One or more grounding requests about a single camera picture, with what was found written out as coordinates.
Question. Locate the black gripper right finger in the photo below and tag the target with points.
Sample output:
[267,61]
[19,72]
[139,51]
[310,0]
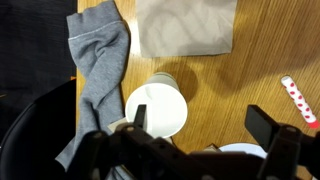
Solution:
[261,128]

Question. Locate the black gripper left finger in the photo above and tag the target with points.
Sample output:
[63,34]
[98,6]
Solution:
[140,116]

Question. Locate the white paper cup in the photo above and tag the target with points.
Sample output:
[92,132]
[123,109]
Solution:
[163,110]

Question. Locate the white plate under napkin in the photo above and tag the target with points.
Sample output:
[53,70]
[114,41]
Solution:
[240,150]

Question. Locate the red dotted white marker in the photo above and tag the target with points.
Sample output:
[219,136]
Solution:
[297,97]

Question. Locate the grey fabric cloth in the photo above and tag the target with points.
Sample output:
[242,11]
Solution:
[96,66]

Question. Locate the black round-backed chair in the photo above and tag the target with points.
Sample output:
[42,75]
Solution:
[30,140]

